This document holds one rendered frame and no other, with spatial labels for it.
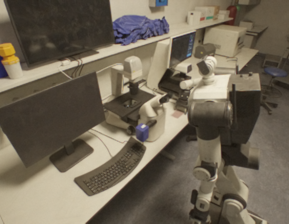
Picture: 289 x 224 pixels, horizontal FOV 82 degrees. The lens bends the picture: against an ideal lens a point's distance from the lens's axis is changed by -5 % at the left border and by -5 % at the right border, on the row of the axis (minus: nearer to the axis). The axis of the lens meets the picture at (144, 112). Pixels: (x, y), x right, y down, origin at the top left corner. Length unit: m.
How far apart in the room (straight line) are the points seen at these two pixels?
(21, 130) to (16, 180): 0.43
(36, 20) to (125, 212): 1.64
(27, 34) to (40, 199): 0.93
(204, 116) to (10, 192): 1.11
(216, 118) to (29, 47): 1.09
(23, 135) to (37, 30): 0.64
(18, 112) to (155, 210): 1.40
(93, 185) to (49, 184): 0.27
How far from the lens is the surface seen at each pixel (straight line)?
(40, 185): 1.22
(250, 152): 1.04
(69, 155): 1.28
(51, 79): 1.50
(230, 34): 3.24
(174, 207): 1.86
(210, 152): 0.76
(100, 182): 1.08
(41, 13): 1.29
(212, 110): 0.66
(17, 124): 0.96
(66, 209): 1.08
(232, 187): 1.22
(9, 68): 1.19
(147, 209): 1.83
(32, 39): 1.27
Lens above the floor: 1.66
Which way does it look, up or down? 35 degrees down
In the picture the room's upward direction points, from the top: straight up
